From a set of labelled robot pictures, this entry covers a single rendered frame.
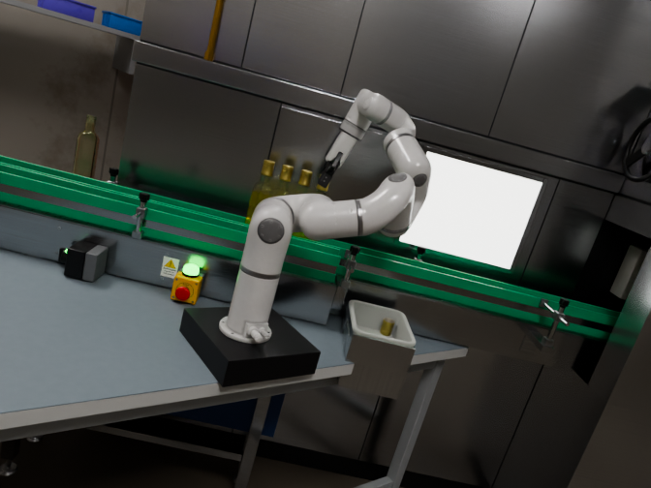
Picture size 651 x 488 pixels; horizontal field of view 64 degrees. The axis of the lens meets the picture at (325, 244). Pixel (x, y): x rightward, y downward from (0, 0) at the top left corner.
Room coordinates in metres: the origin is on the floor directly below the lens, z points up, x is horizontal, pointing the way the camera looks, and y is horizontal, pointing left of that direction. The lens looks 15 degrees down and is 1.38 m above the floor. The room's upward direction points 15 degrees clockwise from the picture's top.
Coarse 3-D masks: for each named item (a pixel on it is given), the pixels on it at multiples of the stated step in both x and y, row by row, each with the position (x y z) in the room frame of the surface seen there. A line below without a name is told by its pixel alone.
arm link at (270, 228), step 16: (256, 208) 1.16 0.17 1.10; (272, 208) 1.11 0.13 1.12; (288, 208) 1.18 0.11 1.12; (256, 224) 1.09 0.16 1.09; (272, 224) 1.08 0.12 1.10; (288, 224) 1.10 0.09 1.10; (256, 240) 1.09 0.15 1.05; (272, 240) 1.08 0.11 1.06; (288, 240) 1.10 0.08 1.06; (256, 256) 1.09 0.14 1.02; (272, 256) 1.09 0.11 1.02; (256, 272) 1.09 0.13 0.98; (272, 272) 1.10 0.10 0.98
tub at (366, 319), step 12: (360, 312) 1.45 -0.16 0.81; (372, 312) 1.46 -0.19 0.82; (384, 312) 1.46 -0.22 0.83; (396, 312) 1.47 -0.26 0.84; (360, 324) 1.45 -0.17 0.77; (372, 324) 1.46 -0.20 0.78; (396, 324) 1.45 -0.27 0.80; (408, 324) 1.38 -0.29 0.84; (372, 336) 1.25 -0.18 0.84; (384, 336) 1.25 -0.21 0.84; (396, 336) 1.41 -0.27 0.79; (408, 336) 1.32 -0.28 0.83
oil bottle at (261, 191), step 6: (258, 186) 1.52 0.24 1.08; (264, 186) 1.53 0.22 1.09; (270, 186) 1.55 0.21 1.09; (252, 192) 1.52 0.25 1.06; (258, 192) 1.52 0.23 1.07; (264, 192) 1.52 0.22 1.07; (270, 192) 1.53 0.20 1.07; (252, 198) 1.52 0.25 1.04; (258, 198) 1.52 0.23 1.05; (264, 198) 1.52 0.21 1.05; (252, 204) 1.52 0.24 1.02; (252, 210) 1.52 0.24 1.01; (246, 216) 1.52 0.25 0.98; (246, 222) 1.52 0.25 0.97
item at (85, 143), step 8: (88, 120) 1.59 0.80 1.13; (88, 128) 1.59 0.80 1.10; (80, 136) 1.57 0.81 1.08; (88, 136) 1.58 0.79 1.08; (96, 136) 1.60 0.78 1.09; (80, 144) 1.57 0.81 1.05; (88, 144) 1.58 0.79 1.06; (96, 144) 1.60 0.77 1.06; (80, 152) 1.57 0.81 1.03; (88, 152) 1.58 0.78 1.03; (96, 152) 1.61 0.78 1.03; (80, 160) 1.57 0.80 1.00; (88, 160) 1.58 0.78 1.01; (96, 160) 1.63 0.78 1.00; (80, 168) 1.57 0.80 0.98; (88, 168) 1.58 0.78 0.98; (88, 176) 1.58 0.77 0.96
